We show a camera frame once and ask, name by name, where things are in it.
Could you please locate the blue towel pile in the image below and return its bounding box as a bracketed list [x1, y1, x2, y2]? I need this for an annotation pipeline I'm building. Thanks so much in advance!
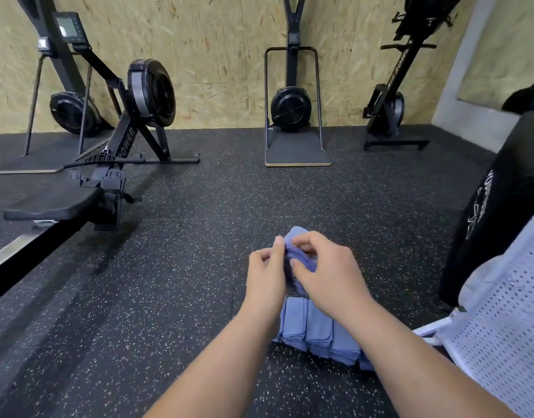
[283, 226, 319, 298]

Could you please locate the person's left hand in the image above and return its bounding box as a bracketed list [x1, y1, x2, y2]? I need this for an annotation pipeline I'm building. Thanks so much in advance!
[241, 236, 290, 340]

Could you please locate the black rowing machine with rail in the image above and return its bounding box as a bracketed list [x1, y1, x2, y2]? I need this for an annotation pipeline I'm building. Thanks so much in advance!
[0, 13, 201, 305]

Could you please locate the plain blue towel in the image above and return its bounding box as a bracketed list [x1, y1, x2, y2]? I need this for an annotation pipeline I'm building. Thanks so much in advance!
[278, 296, 310, 352]

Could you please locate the white perforated metal rack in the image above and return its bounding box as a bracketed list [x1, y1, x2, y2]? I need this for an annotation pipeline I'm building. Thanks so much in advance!
[415, 200, 534, 418]

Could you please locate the person's left forearm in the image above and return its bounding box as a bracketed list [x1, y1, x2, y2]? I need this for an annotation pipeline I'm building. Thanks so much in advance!
[145, 313, 286, 418]

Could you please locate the black printed punching bag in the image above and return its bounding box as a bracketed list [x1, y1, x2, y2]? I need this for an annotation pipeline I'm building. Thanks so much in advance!
[438, 109, 534, 310]

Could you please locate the black ski trainer grey platform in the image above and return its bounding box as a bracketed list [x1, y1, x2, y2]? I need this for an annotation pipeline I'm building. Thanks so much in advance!
[0, 0, 111, 175]

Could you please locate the black ski trainer wooden-edged platform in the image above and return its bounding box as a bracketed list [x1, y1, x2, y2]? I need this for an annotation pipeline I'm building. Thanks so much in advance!
[264, 0, 333, 168]

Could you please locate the person's right forearm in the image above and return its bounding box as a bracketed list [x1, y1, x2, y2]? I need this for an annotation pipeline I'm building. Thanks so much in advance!
[341, 300, 521, 418]

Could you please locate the person's right hand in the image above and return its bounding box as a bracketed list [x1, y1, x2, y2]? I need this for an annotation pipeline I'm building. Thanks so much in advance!
[288, 230, 377, 326]

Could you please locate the black upright exercise machine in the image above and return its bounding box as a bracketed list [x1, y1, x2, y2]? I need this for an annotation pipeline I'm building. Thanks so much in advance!
[363, 0, 464, 152]

